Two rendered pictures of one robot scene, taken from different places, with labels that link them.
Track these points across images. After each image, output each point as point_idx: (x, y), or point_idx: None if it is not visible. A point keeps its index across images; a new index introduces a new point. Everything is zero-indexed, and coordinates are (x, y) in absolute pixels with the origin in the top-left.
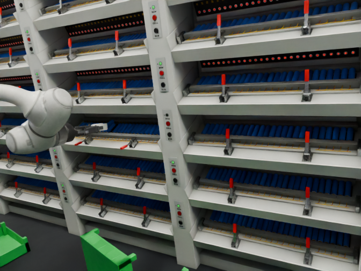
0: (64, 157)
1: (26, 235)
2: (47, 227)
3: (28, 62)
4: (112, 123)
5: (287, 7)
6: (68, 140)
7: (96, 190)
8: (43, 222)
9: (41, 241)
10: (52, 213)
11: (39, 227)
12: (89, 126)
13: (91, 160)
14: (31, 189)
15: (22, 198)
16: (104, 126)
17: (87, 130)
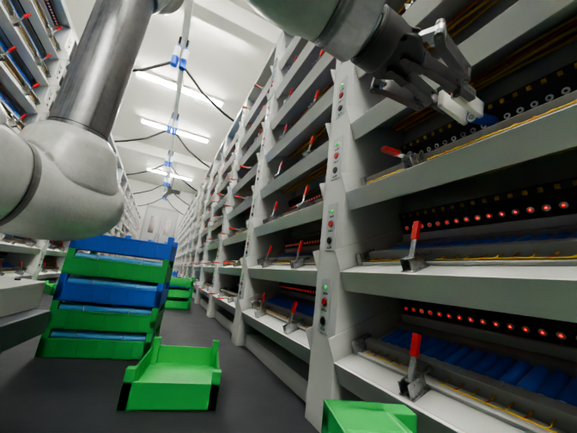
0: (346, 224)
1: (234, 381)
2: (272, 386)
3: (334, 78)
4: (492, 118)
5: None
6: (380, 36)
7: (397, 331)
8: (273, 375)
9: (247, 404)
10: (292, 364)
11: (262, 380)
12: (434, 90)
13: (399, 248)
14: (278, 311)
15: (261, 320)
16: (476, 103)
17: (445, 23)
